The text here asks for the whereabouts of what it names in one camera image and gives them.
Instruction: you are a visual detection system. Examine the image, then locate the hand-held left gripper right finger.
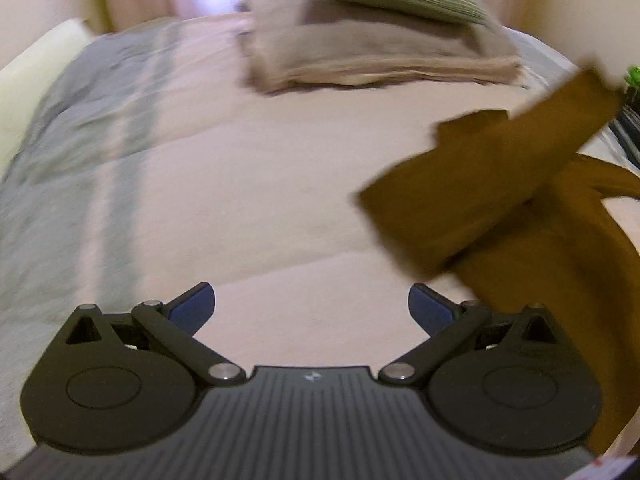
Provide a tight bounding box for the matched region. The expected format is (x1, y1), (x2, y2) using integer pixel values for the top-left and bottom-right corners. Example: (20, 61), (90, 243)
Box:
(378, 284), (583, 387)

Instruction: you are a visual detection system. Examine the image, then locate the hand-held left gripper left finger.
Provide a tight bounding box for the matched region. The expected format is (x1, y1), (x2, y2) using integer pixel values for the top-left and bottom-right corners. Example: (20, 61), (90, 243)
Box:
(60, 282), (247, 387)

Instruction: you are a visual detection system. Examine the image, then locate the brown garment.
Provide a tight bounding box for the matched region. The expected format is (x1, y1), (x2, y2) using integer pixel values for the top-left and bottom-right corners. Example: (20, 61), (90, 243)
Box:
(357, 67), (640, 456)

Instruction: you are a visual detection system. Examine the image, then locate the grey and pink bedspread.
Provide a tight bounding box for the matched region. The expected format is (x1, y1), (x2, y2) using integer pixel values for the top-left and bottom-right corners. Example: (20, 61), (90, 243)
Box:
(0, 10), (640, 463)

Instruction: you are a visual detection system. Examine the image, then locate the beige pillow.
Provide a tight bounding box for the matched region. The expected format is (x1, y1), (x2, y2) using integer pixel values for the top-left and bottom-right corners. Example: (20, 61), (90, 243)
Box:
(237, 0), (526, 96)

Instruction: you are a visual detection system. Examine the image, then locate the stack of dark clothes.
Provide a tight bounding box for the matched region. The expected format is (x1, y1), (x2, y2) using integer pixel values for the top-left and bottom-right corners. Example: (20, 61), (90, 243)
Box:
(607, 102), (640, 171)

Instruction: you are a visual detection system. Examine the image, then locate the white quilted pillow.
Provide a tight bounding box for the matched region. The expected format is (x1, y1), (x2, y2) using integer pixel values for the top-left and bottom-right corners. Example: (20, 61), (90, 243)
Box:
(0, 19), (98, 163)

